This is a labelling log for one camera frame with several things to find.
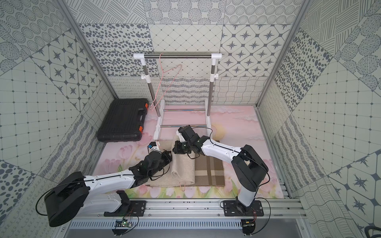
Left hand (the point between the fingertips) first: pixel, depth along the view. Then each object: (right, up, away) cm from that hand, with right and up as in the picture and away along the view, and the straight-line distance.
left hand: (174, 147), depth 83 cm
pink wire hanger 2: (+5, -20, -7) cm, 22 cm away
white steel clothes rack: (+21, +26, +14) cm, 36 cm away
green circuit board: (-23, -34, -13) cm, 43 cm away
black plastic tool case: (-38, +15, +19) cm, 45 cm away
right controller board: (+39, -37, -11) cm, 55 cm away
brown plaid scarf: (+20, -15, +3) cm, 25 cm away
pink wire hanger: (-13, +44, +24) cm, 52 cm away
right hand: (0, -3, +1) cm, 3 cm away
